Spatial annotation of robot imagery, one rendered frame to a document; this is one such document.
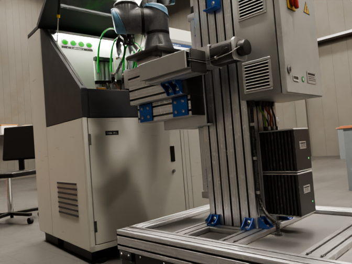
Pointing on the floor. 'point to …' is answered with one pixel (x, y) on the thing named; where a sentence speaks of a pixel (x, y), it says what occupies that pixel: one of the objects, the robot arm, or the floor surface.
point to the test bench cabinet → (78, 189)
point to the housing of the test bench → (40, 136)
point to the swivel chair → (12, 154)
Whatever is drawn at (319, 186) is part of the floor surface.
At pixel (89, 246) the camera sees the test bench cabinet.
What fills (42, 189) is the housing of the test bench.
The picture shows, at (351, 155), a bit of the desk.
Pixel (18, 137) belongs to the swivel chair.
